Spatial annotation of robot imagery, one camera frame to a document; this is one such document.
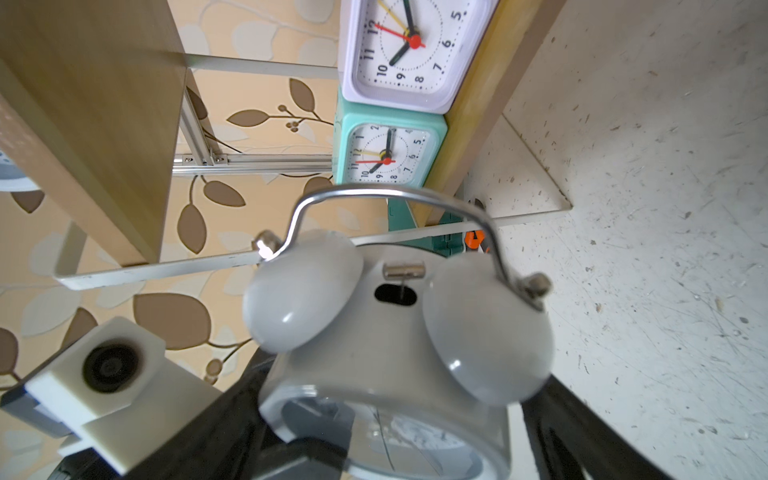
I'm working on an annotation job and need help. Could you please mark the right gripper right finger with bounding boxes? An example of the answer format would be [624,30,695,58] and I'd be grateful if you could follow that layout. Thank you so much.
[521,376,670,479]

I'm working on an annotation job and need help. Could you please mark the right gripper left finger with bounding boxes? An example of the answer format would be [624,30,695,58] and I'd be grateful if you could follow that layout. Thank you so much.
[122,350,282,480]

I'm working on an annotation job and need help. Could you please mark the white twin-bell clock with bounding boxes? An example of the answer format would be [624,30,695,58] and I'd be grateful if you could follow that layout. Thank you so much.
[243,184,554,479]

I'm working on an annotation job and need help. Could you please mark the mint square alarm clock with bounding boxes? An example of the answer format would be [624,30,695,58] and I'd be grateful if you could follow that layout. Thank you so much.
[332,95,448,188]

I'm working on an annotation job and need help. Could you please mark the lilac square alarm clock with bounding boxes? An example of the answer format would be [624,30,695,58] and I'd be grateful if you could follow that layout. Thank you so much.
[338,0,498,115]

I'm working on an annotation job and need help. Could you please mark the wooden two-tier shelf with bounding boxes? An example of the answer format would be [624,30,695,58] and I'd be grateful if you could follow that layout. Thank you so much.
[0,0,574,292]

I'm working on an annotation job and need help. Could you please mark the orange black pliers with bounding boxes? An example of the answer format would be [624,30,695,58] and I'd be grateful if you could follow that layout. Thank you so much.
[464,230,488,252]

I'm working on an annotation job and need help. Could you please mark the green plastic tool case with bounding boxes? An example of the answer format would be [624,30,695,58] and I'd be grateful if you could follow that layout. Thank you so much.
[387,199,468,257]

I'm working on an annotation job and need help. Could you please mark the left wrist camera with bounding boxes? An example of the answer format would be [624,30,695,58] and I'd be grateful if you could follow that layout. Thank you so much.
[1,317,221,474]

